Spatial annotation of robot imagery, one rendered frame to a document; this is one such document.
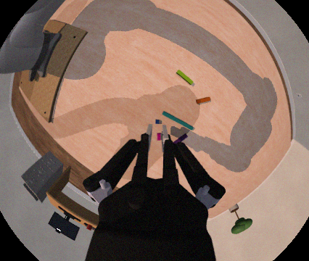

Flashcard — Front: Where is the orange rod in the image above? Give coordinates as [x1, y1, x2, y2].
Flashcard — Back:
[196, 97, 210, 104]

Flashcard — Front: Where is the purple rod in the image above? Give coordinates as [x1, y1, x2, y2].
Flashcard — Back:
[173, 134, 188, 144]

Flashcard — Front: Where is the turquoise rod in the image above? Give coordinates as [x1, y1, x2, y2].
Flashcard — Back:
[162, 111, 194, 130]

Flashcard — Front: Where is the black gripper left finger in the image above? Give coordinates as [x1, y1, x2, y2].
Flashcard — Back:
[83, 124, 152, 210]

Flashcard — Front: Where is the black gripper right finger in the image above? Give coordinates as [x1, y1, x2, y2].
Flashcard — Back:
[162, 125, 226, 211]

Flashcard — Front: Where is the lime green rod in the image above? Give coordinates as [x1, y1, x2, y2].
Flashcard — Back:
[176, 70, 194, 85]

